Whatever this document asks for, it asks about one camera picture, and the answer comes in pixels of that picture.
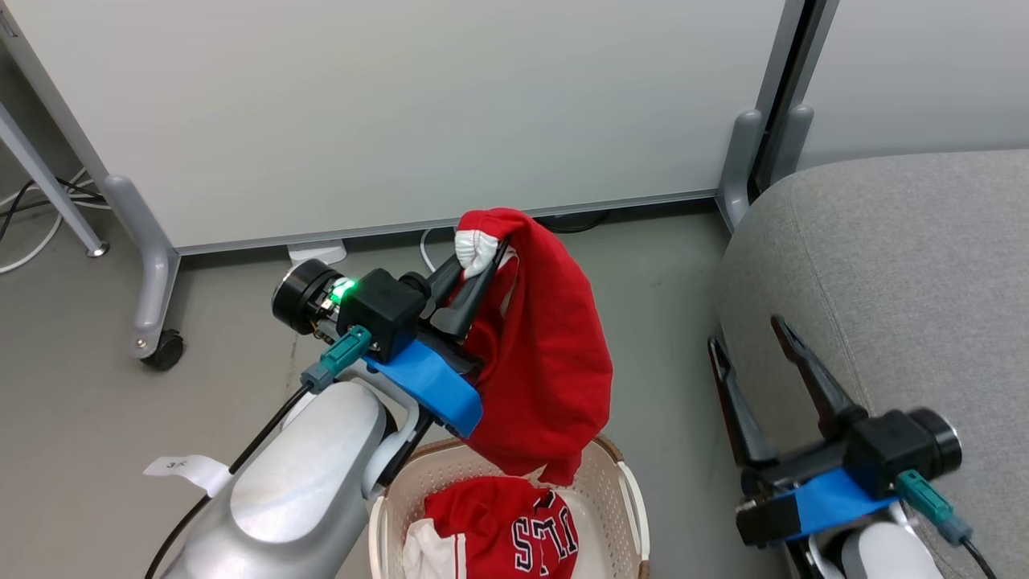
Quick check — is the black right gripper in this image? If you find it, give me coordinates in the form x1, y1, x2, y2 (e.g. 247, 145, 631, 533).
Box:
708, 315, 963, 548

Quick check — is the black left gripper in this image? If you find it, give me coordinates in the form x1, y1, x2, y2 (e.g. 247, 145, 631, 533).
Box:
272, 240, 516, 440

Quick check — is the red shirt white cuff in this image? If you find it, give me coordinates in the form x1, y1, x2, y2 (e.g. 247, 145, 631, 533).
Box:
454, 207, 613, 487

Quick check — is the red white lettered jersey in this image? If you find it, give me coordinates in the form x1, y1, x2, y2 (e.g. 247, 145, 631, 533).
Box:
402, 476, 580, 579

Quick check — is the cream plastic laundry basket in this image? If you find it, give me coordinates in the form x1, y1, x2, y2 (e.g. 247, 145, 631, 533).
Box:
368, 434, 650, 579

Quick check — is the white power strip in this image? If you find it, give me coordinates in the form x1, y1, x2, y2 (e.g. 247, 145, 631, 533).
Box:
287, 238, 349, 267

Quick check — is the grey fabric sofa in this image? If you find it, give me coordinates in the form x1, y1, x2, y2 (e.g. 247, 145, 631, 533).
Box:
715, 149, 1029, 579

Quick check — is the large white partition panel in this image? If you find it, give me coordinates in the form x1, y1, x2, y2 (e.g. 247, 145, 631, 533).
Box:
0, 0, 805, 256

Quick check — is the grey partition leg with caster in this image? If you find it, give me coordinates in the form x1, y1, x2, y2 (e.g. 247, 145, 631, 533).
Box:
103, 173, 185, 372

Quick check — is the white paper label tag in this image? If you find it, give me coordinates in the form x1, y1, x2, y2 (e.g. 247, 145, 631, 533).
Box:
144, 454, 235, 499

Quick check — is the grey metal table leg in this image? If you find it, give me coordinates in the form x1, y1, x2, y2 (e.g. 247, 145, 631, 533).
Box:
0, 101, 110, 259

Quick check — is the teal left cable connector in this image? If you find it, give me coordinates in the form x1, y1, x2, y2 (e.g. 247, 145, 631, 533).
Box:
301, 325, 373, 394

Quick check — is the teal cable connector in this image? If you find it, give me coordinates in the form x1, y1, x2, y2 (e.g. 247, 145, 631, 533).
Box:
301, 325, 373, 394
896, 470, 974, 547

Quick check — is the teal right cable connector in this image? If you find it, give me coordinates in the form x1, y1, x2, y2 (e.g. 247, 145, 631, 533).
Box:
896, 470, 974, 547

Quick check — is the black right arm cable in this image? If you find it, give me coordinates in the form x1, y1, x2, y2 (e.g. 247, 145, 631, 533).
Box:
961, 537, 999, 579

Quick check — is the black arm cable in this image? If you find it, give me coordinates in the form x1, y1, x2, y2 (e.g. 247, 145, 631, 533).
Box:
961, 537, 999, 579
145, 384, 316, 579

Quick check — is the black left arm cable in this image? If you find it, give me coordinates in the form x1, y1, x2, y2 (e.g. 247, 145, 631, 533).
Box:
145, 384, 316, 579

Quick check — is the white floor cable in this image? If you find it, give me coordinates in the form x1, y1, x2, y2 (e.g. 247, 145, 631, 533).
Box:
0, 167, 112, 276

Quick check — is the black floor cable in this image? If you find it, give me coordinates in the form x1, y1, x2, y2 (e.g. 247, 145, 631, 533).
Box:
0, 179, 105, 242

